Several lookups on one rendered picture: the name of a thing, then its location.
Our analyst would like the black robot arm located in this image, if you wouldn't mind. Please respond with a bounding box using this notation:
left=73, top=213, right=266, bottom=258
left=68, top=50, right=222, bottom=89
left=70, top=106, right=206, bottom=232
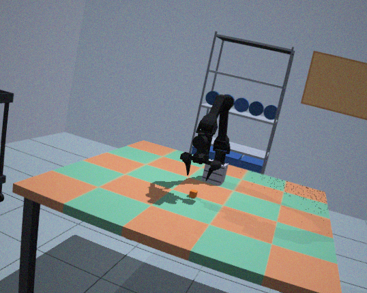
left=192, top=95, right=234, bottom=165

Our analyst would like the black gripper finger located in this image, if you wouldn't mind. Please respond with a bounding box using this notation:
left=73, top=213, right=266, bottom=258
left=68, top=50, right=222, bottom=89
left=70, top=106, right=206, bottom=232
left=206, top=167, right=216, bottom=181
left=182, top=159, right=191, bottom=176

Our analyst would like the brown cube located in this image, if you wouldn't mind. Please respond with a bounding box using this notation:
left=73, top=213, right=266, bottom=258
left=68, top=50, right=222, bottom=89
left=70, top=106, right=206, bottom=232
left=189, top=189, right=198, bottom=199

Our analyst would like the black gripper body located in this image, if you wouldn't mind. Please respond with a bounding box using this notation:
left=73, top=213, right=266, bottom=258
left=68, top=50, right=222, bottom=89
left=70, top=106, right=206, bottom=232
left=180, top=147, right=222, bottom=170

